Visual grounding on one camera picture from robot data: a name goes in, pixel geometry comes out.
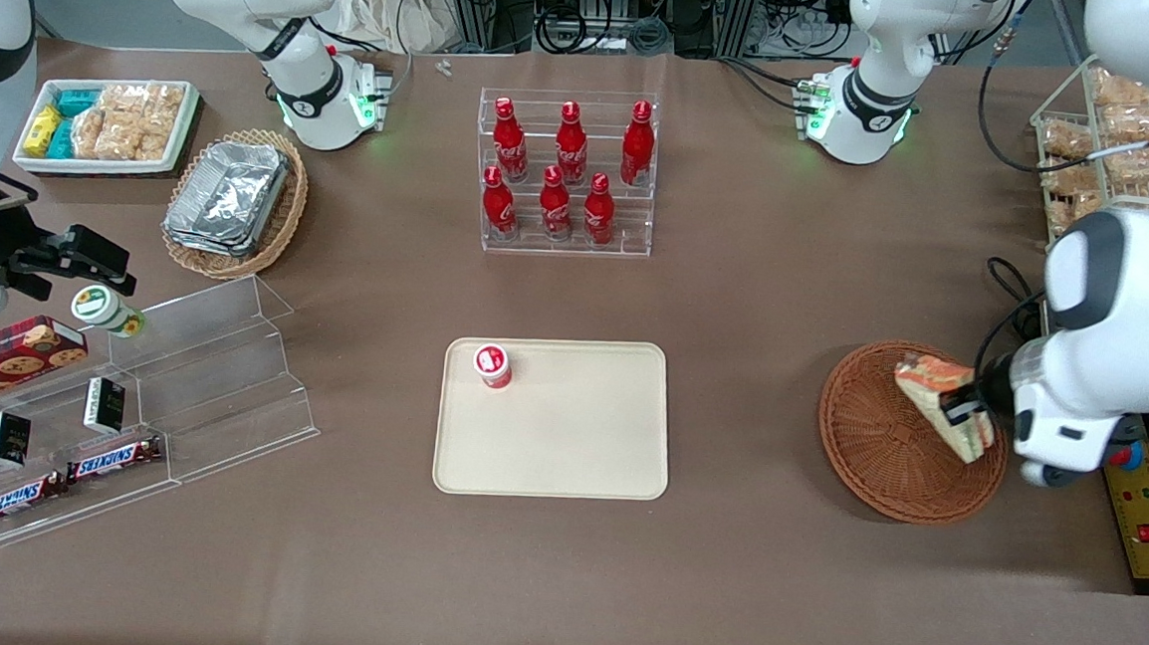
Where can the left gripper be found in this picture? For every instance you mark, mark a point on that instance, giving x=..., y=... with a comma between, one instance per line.
x=992, y=385

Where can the triangle sandwich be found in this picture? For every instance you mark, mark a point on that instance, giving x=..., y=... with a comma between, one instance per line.
x=925, y=374

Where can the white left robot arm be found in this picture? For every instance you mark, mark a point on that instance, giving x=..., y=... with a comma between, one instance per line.
x=1135, y=297

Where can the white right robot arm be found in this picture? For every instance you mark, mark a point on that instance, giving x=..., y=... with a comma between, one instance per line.
x=301, y=66

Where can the brown round wicker basket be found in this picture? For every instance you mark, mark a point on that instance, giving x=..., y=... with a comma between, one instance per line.
x=876, y=451

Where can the light oval wicker basket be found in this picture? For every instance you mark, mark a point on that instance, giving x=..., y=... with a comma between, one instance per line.
x=282, y=215

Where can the beige plastic tray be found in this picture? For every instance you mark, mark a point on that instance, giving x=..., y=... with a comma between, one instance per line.
x=568, y=432

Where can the green sunflower bottle white cap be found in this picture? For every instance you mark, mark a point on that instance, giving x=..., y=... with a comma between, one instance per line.
x=101, y=309

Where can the red plaid cookie box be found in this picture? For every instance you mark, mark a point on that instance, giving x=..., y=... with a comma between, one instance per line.
x=4, y=357

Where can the white rectangular plastic bin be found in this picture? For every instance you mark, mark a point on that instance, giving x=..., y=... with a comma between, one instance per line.
x=26, y=154

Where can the teal snack packet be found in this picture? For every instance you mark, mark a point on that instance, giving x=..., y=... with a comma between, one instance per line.
x=60, y=139
x=77, y=101

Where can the clear cracker snack bag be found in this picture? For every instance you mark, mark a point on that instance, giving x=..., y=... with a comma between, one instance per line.
x=1080, y=209
x=150, y=142
x=99, y=137
x=121, y=98
x=1148, y=165
x=1069, y=180
x=164, y=103
x=1140, y=125
x=1122, y=89
x=1064, y=140

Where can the yellow snack packet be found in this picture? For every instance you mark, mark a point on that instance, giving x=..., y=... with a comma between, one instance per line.
x=43, y=130

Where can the small black box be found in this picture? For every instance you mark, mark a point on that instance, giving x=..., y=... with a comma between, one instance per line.
x=104, y=405
x=6, y=439

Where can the red blue stop button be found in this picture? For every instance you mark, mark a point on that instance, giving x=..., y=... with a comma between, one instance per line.
x=1130, y=458

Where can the aluminium foil container stack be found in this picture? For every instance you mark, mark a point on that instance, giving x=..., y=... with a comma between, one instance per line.
x=228, y=197

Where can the clear acrylic stepped display stand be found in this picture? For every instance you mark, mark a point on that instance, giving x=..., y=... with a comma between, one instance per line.
x=222, y=371

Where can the Snickers chocolate bar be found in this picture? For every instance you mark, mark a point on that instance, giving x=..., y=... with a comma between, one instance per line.
x=115, y=459
x=20, y=500

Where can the clear acrylic bottle rack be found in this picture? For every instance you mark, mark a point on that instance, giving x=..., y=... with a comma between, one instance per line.
x=631, y=216

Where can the white cloth bag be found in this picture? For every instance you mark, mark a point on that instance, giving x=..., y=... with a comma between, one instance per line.
x=384, y=7

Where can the red cola bottle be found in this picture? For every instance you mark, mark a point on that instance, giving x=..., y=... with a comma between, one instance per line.
x=598, y=214
x=510, y=149
x=571, y=153
x=554, y=210
x=498, y=208
x=637, y=147

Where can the small red yogurt bottle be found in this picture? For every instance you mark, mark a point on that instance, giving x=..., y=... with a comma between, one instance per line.
x=493, y=365

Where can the metal equipment frame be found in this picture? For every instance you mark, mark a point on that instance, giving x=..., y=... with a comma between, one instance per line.
x=713, y=12

